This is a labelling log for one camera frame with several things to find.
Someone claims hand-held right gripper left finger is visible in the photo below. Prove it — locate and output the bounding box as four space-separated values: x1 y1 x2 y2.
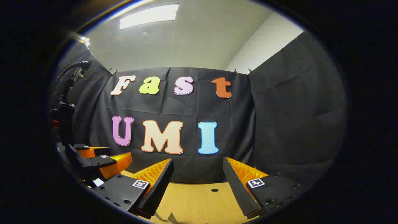
93 158 174 220

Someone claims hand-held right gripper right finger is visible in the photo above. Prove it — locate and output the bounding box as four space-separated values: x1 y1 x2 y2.
223 156 307 218

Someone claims black backdrop cloth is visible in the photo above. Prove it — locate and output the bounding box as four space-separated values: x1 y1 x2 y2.
51 31 348 187

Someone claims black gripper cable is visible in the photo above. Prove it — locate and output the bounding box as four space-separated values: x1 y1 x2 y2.
53 62 84 91

